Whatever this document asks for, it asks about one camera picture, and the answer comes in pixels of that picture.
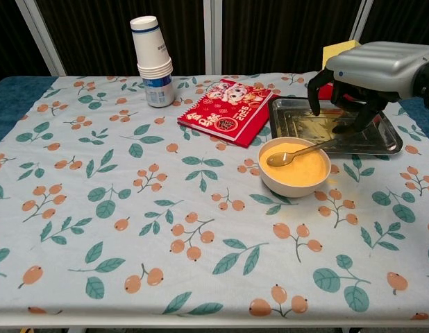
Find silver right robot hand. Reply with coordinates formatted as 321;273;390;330
306;41;429;135

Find metal spoon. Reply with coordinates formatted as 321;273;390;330
266;137;344;168

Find beige bowl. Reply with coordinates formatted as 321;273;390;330
258;137;332;198

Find yellow cube block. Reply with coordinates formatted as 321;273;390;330
321;40;362;67

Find red round container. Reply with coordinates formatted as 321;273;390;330
318;82;336;101

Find dark ribbed partition panel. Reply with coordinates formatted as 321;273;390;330
221;0;362;76
35;0;205;76
360;0;429;46
0;0;53;87

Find stainless steel tray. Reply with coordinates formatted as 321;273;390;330
268;97;404;156

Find red spiral calendar notebook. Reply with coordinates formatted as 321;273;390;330
176;78;274;149

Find plastic bottle with blue label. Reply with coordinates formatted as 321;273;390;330
143;74;176;108

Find floral leaf print tablecloth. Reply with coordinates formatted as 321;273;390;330
0;72;429;319

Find white partition frame post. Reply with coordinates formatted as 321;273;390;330
203;0;223;76
349;0;374;45
15;0;67;76

